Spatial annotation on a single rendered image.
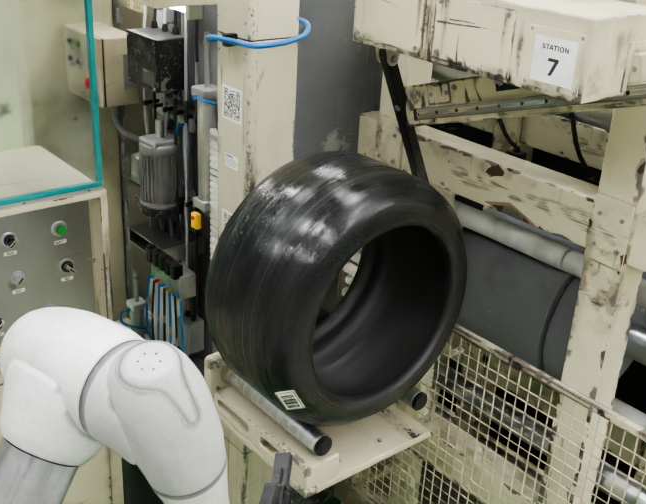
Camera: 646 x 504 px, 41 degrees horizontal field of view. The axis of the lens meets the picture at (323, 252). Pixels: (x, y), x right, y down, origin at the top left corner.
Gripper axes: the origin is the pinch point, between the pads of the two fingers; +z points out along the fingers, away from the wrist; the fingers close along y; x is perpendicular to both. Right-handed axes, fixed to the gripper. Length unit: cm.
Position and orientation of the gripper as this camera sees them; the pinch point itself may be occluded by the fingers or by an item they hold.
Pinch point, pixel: (281, 471)
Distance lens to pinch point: 162.4
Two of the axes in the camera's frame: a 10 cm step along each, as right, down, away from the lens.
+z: 0.9, -7.2, 6.9
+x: 9.3, -1.8, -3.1
